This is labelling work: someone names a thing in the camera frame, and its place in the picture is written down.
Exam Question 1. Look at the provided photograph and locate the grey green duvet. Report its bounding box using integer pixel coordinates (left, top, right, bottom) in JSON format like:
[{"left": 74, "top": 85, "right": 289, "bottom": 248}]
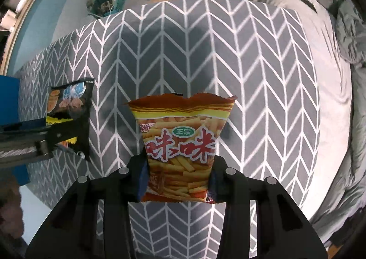
[{"left": 309, "top": 0, "right": 366, "bottom": 245}]

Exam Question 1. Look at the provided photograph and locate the white bed sheet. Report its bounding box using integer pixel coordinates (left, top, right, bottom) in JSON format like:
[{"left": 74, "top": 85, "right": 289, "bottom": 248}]
[{"left": 256, "top": 0, "right": 352, "bottom": 219}]

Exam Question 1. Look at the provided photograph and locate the grey chevron pattern blanket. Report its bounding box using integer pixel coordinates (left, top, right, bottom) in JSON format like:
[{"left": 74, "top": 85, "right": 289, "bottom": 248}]
[{"left": 13, "top": 0, "right": 321, "bottom": 259}]

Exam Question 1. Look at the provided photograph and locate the blue cardboard box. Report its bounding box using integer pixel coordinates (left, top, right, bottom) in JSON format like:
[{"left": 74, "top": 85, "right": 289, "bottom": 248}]
[{"left": 0, "top": 75, "right": 30, "bottom": 186}]

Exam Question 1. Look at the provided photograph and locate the orange fries snack bag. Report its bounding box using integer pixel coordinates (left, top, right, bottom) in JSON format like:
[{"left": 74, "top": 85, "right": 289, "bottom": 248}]
[{"left": 128, "top": 93, "right": 237, "bottom": 203}]

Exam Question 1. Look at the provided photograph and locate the black chips snack bag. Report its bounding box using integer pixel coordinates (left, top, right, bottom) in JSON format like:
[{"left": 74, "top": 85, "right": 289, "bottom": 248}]
[{"left": 45, "top": 77, "right": 96, "bottom": 161}]

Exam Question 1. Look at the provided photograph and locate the green basket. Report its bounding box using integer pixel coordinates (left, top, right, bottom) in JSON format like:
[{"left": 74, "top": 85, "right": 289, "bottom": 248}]
[{"left": 89, "top": 0, "right": 126, "bottom": 18}]

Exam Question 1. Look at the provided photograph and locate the person left hand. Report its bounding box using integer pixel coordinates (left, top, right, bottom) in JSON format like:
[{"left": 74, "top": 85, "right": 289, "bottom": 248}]
[{"left": 1, "top": 176, "right": 24, "bottom": 239}]

